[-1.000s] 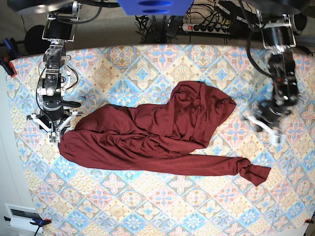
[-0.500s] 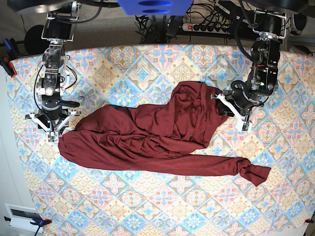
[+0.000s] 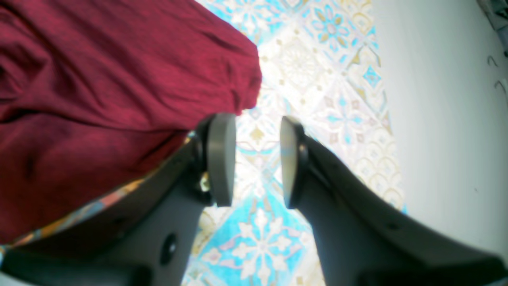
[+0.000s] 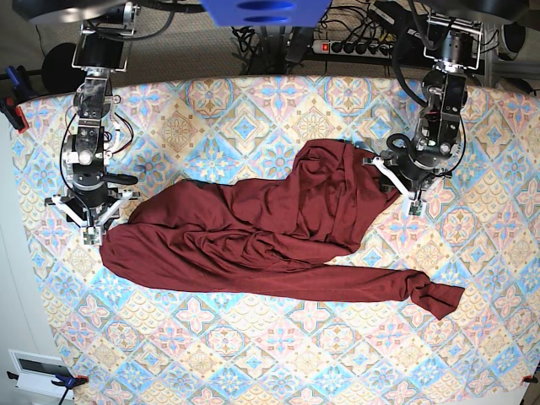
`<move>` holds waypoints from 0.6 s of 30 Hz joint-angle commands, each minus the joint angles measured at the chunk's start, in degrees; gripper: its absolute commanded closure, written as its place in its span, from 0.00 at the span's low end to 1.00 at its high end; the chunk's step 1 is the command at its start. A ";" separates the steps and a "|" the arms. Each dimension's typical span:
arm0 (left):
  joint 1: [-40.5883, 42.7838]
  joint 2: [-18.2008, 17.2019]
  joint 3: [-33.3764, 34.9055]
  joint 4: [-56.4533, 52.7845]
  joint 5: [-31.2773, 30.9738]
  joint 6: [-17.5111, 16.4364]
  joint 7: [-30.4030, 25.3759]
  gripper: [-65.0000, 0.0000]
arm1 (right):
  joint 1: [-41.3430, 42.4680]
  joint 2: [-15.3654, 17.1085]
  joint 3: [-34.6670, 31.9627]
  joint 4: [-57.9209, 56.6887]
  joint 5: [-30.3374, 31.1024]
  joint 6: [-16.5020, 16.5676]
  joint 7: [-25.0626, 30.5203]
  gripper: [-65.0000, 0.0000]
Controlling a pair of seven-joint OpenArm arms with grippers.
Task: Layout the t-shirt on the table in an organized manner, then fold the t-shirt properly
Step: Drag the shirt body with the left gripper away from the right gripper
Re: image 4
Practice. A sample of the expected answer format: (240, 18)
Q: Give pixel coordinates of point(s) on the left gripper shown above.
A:
(403, 175)

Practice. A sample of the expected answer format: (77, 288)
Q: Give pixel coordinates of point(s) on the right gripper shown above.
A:
(98, 199)

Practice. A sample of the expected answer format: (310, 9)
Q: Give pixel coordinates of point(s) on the dark red t-shirt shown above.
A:
(271, 237)

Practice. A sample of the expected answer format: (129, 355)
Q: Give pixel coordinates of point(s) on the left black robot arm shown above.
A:
(453, 45)

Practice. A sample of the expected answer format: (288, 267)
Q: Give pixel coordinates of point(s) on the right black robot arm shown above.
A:
(84, 155)

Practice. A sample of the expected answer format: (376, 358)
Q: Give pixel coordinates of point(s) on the black orange table clamp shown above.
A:
(14, 114)

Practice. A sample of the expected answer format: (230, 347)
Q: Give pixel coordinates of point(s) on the black round stool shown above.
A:
(57, 73)

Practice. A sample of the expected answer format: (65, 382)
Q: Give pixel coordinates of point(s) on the blue clamp upper left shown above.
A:
(16, 76)

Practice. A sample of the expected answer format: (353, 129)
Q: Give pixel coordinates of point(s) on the patterned tablecloth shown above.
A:
(480, 230)

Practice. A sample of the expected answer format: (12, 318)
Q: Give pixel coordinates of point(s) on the blue black bar clamp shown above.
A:
(63, 379)

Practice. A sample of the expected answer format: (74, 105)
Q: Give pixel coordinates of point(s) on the orange corner clamp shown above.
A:
(530, 379)

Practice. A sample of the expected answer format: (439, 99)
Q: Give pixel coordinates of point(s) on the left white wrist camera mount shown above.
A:
(414, 204)

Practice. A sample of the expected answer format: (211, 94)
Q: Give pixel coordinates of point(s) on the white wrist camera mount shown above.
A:
(93, 233)
(414, 204)

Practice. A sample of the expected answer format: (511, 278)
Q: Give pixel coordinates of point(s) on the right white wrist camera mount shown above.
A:
(93, 233)

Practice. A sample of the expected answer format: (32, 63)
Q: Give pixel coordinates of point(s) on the white power strip red switch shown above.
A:
(352, 48)

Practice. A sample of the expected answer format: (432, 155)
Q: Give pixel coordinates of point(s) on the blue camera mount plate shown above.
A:
(301, 13)

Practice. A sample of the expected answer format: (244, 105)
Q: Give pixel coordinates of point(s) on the white wall socket box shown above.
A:
(36, 372)

